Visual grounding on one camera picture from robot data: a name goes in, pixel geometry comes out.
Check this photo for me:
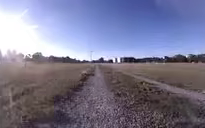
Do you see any dry brown grass field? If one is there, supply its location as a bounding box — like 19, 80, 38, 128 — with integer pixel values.
0, 59, 205, 128

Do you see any grey gravel track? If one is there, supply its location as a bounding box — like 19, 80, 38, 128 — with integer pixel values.
53, 64, 205, 128

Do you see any distant row of trees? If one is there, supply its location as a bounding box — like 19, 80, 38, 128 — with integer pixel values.
0, 47, 205, 64

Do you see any distant white building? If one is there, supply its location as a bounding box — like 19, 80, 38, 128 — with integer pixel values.
112, 57, 121, 64

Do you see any distant thin pole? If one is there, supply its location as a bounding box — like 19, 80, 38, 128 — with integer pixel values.
89, 50, 94, 63

